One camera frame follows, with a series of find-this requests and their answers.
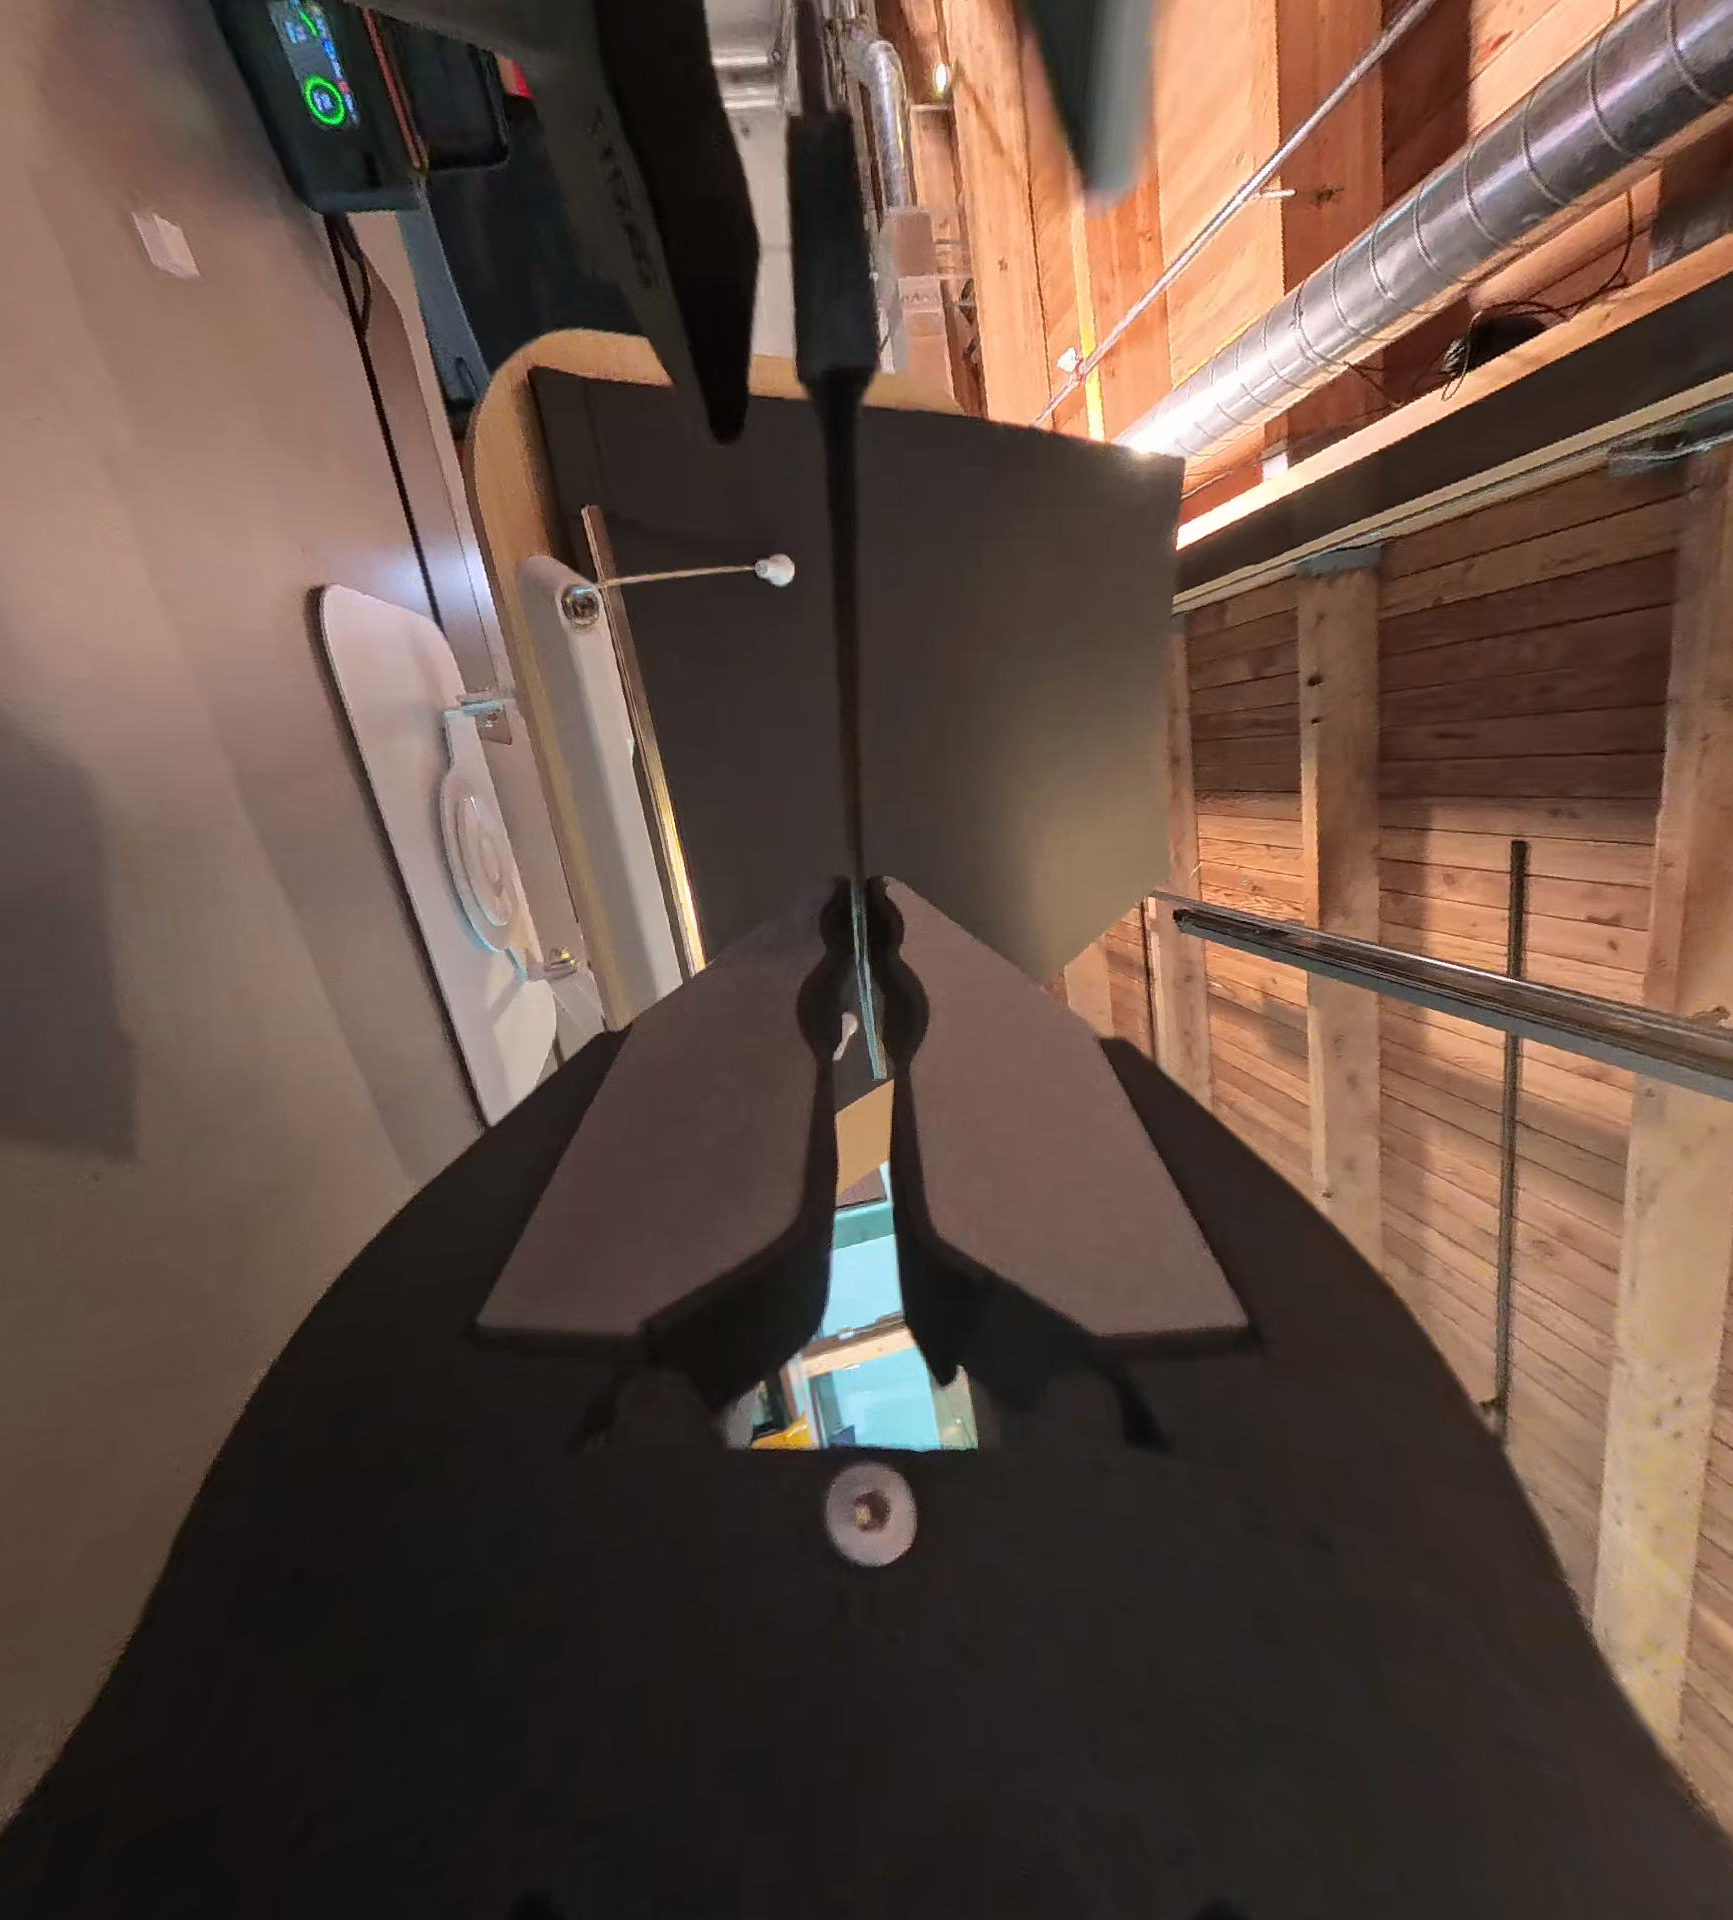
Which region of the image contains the silver ventilation duct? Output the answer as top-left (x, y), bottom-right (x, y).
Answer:
top-left (1113, 0), bottom-right (1733, 460)

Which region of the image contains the thin metal conduit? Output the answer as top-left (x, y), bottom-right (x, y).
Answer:
top-left (1031, 0), bottom-right (1426, 431)

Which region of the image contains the black book stand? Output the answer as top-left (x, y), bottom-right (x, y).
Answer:
top-left (465, 326), bottom-right (1187, 1025)

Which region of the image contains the dark cable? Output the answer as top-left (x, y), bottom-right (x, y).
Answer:
top-left (327, 209), bottom-right (436, 602)

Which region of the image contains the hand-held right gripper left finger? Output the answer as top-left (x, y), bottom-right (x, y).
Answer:
top-left (472, 882), bottom-right (861, 1412)

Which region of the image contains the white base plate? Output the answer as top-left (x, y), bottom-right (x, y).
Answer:
top-left (314, 582), bottom-right (616, 1129)

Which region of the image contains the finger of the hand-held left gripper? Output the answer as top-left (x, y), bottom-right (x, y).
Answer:
top-left (1022, 0), bottom-right (1161, 200)
top-left (588, 0), bottom-right (767, 446)

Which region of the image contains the black power station with display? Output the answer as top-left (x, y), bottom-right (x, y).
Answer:
top-left (213, 0), bottom-right (424, 215)

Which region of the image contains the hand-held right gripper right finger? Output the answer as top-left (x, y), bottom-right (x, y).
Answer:
top-left (866, 874), bottom-right (1253, 1389)

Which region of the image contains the metal ceiling rail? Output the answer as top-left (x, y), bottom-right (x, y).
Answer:
top-left (1151, 888), bottom-right (1733, 1122)

